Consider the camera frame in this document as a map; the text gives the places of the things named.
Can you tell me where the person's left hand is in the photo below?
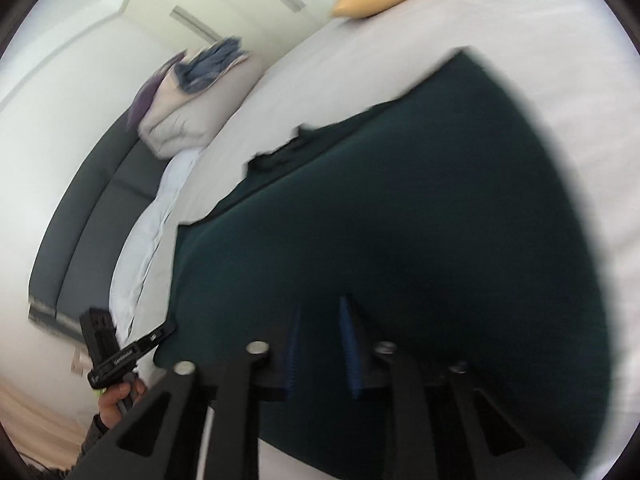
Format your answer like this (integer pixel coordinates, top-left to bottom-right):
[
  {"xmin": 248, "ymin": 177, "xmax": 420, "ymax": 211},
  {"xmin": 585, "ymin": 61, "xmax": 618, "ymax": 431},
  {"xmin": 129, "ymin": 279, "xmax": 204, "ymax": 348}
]
[{"xmin": 97, "ymin": 374, "xmax": 147, "ymax": 433}]

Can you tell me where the person's left forearm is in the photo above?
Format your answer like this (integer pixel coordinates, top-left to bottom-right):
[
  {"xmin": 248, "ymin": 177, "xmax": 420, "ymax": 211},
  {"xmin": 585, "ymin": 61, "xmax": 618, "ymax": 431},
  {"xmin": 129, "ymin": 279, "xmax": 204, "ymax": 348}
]
[{"xmin": 74, "ymin": 412, "xmax": 115, "ymax": 467}]

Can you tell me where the white pillow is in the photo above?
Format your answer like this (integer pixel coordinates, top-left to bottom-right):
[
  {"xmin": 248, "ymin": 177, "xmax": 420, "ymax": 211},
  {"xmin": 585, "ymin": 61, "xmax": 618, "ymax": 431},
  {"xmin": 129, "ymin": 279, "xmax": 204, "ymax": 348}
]
[{"xmin": 109, "ymin": 146, "xmax": 208, "ymax": 356}]

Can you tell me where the dark green sweater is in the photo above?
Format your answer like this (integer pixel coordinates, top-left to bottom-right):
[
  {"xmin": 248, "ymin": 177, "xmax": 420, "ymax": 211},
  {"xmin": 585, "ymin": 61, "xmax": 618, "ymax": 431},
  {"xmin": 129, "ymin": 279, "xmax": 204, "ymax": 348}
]
[{"xmin": 152, "ymin": 46, "xmax": 613, "ymax": 478}]

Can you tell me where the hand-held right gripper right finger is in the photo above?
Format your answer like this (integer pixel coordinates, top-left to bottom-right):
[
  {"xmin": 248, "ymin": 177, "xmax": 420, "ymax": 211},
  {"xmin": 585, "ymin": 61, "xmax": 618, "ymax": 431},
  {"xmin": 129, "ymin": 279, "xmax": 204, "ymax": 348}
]
[{"xmin": 338, "ymin": 296, "xmax": 577, "ymax": 480}]

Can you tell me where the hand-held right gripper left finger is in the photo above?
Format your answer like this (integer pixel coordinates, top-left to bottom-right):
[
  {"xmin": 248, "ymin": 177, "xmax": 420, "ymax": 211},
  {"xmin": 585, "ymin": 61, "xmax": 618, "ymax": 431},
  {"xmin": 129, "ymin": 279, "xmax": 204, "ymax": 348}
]
[{"xmin": 64, "ymin": 304, "xmax": 302, "ymax": 480}]

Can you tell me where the grey padded headboard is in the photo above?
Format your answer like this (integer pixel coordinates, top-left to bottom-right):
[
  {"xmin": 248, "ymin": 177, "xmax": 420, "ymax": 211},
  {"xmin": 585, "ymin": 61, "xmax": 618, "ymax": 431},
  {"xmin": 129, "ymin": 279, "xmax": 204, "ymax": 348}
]
[{"xmin": 29, "ymin": 119, "xmax": 173, "ymax": 333}]

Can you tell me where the bed with white sheet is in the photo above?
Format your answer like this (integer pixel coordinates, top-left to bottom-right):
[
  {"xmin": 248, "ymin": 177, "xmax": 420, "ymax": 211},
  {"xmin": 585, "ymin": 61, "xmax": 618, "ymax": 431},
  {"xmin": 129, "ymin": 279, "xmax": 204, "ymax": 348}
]
[{"xmin": 107, "ymin": 0, "xmax": 640, "ymax": 480}]

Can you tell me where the folded beige quilt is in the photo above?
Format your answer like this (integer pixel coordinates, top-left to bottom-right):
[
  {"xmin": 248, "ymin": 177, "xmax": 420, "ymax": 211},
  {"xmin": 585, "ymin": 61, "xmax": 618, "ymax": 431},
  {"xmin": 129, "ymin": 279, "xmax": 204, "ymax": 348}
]
[{"xmin": 137, "ymin": 36, "xmax": 268, "ymax": 160}]

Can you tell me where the purple pillow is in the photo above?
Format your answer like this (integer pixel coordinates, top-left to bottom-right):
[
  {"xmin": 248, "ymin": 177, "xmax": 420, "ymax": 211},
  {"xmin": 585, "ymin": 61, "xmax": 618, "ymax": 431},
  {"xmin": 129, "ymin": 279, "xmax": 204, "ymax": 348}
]
[{"xmin": 127, "ymin": 55, "xmax": 183, "ymax": 131}]

